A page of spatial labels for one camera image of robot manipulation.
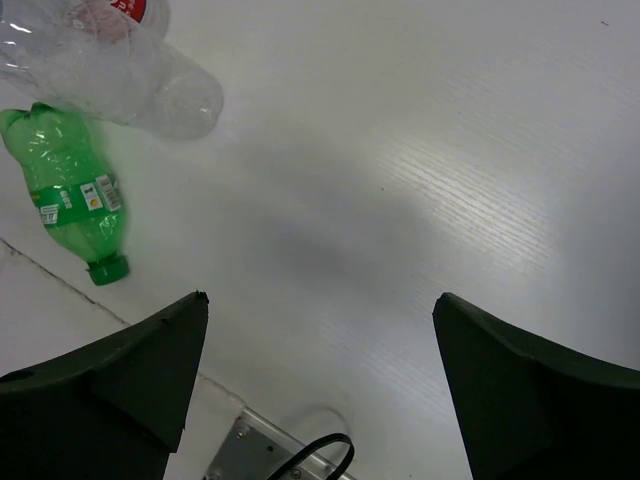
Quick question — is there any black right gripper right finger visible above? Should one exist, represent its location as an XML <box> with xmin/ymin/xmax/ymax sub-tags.
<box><xmin>433</xmin><ymin>293</ymin><xmax>639</xmax><ymax>479</ymax></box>

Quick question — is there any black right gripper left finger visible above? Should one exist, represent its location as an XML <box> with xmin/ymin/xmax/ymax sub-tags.
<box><xmin>1</xmin><ymin>292</ymin><xmax>208</xmax><ymax>479</ymax></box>

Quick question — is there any green plastic soda bottle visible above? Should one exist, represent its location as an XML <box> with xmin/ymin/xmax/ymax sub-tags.
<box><xmin>1</xmin><ymin>103</ymin><xmax>130</xmax><ymax>286</ymax></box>

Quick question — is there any clear bottle blue label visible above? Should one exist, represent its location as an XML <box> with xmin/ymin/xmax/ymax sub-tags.
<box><xmin>1</xmin><ymin>1</ymin><xmax>224</xmax><ymax>140</ymax></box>

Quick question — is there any clear bottle red cap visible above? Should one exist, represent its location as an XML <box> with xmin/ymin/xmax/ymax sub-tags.
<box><xmin>56</xmin><ymin>0</ymin><xmax>170</xmax><ymax>42</ymax></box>

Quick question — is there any metal base mounting plate right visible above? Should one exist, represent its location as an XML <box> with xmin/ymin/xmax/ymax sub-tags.
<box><xmin>203</xmin><ymin>408</ymin><xmax>355</xmax><ymax>480</ymax></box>

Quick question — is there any black cable at base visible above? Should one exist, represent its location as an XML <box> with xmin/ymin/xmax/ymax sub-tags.
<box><xmin>273</xmin><ymin>432</ymin><xmax>356</xmax><ymax>480</ymax></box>

